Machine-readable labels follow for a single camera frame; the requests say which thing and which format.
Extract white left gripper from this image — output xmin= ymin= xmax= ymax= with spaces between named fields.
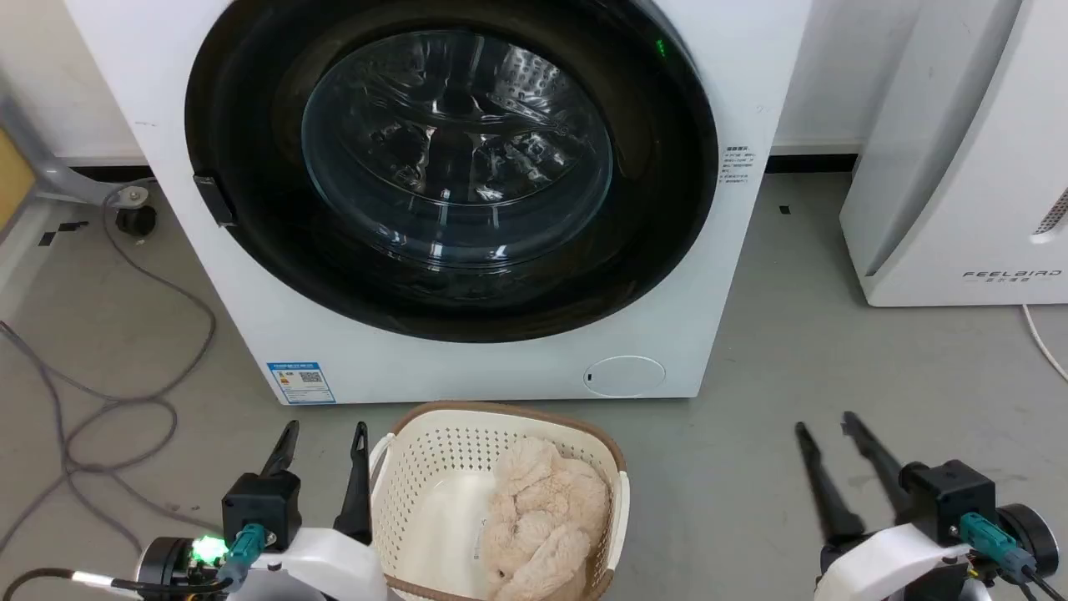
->
xmin=249 ymin=420 xmax=390 ymax=601

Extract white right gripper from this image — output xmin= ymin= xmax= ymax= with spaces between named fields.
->
xmin=794 ymin=410 xmax=975 ymax=601

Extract white front-load washing machine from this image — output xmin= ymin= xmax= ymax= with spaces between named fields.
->
xmin=63 ymin=0 xmax=814 ymax=407

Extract black round washer door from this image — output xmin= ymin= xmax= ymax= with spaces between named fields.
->
xmin=184 ymin=0 xmax=720 ymax=345

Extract blue energy label sticker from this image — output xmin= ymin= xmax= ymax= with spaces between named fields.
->
xmin=267 ymin=361 xmax=337 ymax=406

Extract cream perforated laundry basket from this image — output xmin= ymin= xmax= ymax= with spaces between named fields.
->
xmin=369 ymin=401 xmax=631 ymax=601

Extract beige fluffy towel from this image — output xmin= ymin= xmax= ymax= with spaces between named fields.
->
xmin=479 ymin=436 xmax=612 ymax=601

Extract round white filter cover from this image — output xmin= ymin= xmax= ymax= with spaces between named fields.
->
xmin=582 ymin=356 xmax=668 ymax=399

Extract black caster wheel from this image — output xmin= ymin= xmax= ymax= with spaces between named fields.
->
xmin=115 ymin=204 xmax=159 ymax=237

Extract white Feelbird appliance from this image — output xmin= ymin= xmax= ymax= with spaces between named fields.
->
xmin=839 ymin=0 xmax=1068 ymax=309

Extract small text label sticker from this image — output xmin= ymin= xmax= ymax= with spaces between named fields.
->
xmin=722 ymin=144 xmax=757 ymax=187

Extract black floor tape pieces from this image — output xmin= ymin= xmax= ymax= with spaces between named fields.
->
xmin=37 ymin=220 xmax=90 ymax=248

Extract grey wheeled stand leg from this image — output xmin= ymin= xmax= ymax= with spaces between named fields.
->
xmin=0 ymin=90 xmax=153 ymax=243

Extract left cable with teal plug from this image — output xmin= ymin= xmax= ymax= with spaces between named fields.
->
xmin=0 ymin=523 xmax=270 ymax=601

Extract cable with teal plug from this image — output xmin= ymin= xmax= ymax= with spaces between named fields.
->
xmin=958 ymin=512 xmax=1068 ymax=601
xmin=0 ymin=523 xmax=270 ymax=601

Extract right cable with teal plug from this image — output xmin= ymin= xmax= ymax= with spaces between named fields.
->
xmin=958 ymin=512 xmax=1068 ymax=601

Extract grey floor cable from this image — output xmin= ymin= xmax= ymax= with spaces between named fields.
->
xmin=62 ymin=179 xmax=219 ymax=535
xmin=0 ymin=321 xmax=180 ymax=553

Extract thin white cable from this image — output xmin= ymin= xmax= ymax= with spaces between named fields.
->
xmin=1021 ymin=304 xmax=1068 ymax=385

